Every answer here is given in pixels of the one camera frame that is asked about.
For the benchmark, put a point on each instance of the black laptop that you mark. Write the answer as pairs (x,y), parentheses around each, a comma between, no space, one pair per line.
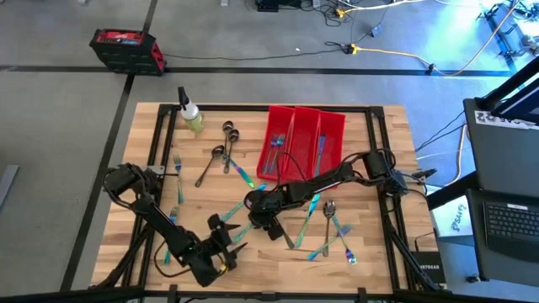
(511,223)

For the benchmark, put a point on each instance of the red plastic storage bin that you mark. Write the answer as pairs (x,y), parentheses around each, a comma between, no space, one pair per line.
(334,134)
(305,139)
(278,124)

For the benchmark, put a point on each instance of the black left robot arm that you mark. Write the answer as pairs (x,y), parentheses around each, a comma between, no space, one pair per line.
(164,223)

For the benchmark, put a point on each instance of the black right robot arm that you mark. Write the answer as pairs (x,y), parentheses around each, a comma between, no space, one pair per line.
(328,179)

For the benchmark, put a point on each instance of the white printed label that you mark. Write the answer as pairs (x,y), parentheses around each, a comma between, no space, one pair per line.
(497,120)

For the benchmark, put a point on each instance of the black network box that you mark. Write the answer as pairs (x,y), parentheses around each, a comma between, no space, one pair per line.
(429,267)

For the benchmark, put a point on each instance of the spray bottle with black trigger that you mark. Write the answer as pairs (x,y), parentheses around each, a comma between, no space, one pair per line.
(191,115)

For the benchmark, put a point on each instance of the black power strip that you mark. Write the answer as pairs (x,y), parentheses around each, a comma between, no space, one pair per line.
(267,5)

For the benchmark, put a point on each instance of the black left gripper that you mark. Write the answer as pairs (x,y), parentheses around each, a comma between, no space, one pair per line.
(223,248)

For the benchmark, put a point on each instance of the white paper sheet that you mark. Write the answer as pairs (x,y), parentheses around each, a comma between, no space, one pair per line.
(452,219)

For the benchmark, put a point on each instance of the black floor stand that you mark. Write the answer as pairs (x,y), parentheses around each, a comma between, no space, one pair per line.
(499,31)

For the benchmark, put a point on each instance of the black power adapter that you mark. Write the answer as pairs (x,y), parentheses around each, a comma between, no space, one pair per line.
(377,30)

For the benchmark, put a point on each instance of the black side desk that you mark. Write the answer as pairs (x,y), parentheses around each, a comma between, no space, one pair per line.
(501,168)

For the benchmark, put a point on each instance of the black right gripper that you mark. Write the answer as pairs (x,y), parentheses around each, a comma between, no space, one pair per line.
(263,206)

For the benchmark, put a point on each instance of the red and black toolbox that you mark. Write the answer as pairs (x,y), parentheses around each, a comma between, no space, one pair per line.
(126,52)

